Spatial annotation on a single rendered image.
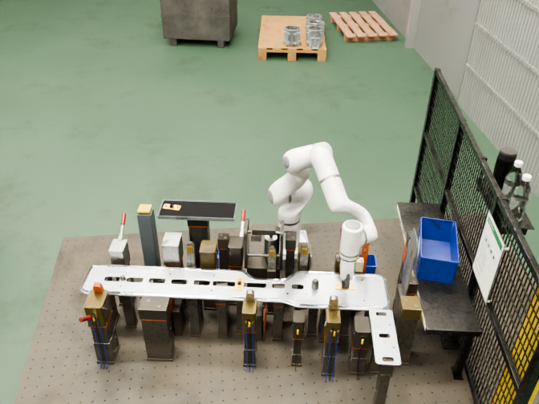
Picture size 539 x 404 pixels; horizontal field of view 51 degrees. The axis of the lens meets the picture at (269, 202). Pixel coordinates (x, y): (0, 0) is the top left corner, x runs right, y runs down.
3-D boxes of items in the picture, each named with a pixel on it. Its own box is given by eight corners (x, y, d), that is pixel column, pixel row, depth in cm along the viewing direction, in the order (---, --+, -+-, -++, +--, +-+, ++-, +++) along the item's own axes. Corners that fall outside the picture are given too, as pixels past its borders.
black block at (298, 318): (289, 372, 253) (292, 327, 236) (290, 354, 261) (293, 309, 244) (301, 373, 253) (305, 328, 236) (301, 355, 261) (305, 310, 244)
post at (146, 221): (146, 281, 298) (135, 215, 273) (149, 272, 304) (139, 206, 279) (160, 282, 298) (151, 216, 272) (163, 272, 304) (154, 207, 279)
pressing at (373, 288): (75, 298, 248) (75, 296, 247) (91, 264, 267) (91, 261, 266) (391, 312, 244) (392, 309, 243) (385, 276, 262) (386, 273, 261)
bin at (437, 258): (415, 279, 255) (420, 256, 247) (416, 237, 279) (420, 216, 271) (453, 284, 252) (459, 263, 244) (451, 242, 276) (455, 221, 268)
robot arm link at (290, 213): (273, 214, 302) (273, 179, 287) (305, 205, 308) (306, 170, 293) (283, 228, 294) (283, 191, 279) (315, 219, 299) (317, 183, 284)
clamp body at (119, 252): (119, 305, 284) (107, 251, 263) (124, 289, 294) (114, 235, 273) (133, 306, 284) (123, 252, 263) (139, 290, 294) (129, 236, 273)
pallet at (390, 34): (398, 42, 798) (399, 35, 792) (343, 44, 791) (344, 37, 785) (376, 17, 889) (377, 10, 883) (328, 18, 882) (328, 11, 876)
